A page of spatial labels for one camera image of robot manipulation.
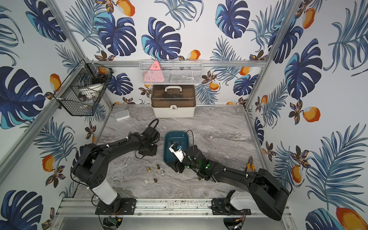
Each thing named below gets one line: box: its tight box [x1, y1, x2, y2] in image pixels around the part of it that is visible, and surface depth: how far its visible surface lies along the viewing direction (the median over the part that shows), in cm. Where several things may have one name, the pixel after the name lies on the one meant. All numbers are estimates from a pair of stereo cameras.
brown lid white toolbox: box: [150, 84, 197, 118], surface depth 105 cm
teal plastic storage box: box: [162, 130, 190, 167], surface depth 98 cm
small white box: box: [115, 109, 130, 121], surface depth 115 cm
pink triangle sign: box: [142, 60, 165, 83], surface depth 92 cm
